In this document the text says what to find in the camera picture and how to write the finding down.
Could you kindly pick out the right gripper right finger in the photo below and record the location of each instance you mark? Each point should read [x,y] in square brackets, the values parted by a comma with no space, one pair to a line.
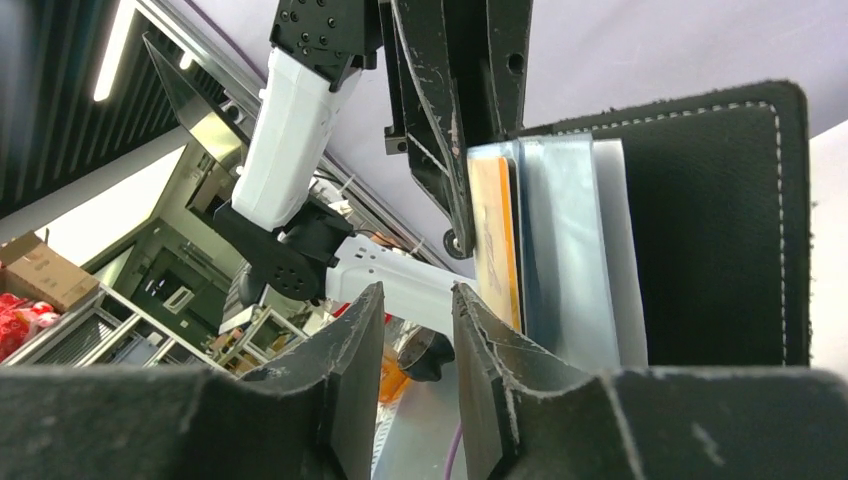
[528,415]

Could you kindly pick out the orange label plastic bottle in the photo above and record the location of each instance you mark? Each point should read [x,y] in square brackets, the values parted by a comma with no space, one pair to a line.
[393,380]

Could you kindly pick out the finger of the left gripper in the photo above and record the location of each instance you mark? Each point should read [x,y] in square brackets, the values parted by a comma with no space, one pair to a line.
[423,38]
[499,35]

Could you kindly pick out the black leather card holder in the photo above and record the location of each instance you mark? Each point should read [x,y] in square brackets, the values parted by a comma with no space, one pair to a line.
[719,194]

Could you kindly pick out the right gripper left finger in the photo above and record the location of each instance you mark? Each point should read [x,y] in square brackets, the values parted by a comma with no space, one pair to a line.
[310,413]

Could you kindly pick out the cardboard box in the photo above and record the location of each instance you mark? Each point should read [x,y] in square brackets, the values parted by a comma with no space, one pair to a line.
[30,269]

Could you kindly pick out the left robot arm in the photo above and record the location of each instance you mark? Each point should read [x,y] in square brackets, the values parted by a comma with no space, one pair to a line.
[457,80]

